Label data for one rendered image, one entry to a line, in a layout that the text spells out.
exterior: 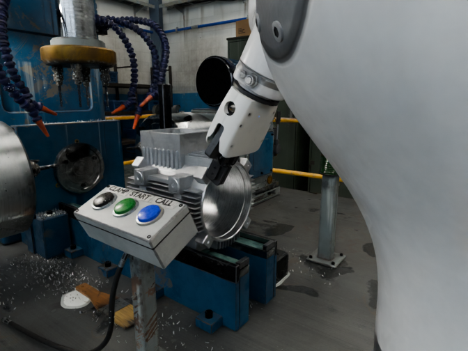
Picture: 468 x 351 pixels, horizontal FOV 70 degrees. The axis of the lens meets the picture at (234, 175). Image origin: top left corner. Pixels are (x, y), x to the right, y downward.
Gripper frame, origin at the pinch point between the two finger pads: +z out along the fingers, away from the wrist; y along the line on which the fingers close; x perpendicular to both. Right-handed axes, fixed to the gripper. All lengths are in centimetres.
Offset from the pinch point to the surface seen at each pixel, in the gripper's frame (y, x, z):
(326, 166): 33.1, -7.3, -0.2
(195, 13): 489, 491, 73
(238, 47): 306, 229, 45
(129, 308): -9.0, -0.6, 32.1
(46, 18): 7, 77, 4
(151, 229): -19.2, -6.3, -0.1
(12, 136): -16.6, 36.7, 15.4
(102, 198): -18.0, 4.7, 4.6
